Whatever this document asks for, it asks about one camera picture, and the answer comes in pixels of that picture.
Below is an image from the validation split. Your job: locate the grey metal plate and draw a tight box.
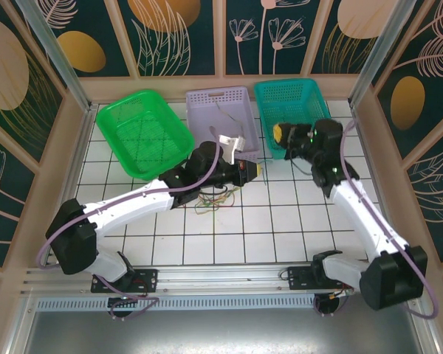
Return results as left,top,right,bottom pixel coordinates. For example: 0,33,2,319
21,310,435,354

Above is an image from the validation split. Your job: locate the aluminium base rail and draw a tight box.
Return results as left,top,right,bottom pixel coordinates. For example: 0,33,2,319
20,263,363,296

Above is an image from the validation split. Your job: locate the lilac plastic basket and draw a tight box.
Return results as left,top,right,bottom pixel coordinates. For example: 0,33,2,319
185,86,261,163

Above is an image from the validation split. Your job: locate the red power wire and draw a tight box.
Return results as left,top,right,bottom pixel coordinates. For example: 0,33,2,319
330,284,355,299
132,280,151,297

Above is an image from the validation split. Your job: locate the dark green thin cable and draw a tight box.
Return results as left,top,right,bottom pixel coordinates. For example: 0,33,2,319
197,191,230,215

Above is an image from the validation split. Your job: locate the aluminium frame post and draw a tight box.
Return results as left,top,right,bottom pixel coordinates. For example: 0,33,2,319
14,0,99,114
348,0,418,110

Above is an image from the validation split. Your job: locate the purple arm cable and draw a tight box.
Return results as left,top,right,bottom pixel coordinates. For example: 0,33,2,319
312,119,440,320
35,125,222,322

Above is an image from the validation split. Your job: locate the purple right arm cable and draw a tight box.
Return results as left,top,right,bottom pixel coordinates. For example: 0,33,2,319
312,119,440,320

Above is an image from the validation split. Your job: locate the green plastic basket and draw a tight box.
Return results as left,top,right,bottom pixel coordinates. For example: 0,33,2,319
95,89,196,181

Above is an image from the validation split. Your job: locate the aluminium side rail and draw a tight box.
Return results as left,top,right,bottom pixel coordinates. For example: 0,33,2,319
40,105,99,268

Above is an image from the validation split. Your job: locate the yellow thin cable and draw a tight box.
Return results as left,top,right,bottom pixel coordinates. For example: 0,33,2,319
213,101,247,139
199,186,238,209

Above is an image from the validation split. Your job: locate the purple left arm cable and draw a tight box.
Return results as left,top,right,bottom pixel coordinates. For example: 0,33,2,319
35,125,222,322

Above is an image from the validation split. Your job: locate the teal plastic basket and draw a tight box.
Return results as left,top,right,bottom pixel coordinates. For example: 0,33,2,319
253,77,340,162

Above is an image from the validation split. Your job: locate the grey slotted cable duct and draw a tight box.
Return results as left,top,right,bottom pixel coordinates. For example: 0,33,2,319
35,297,318,312

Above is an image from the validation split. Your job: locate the small black controller board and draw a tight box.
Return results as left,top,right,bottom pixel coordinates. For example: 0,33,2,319
108,296,140,308

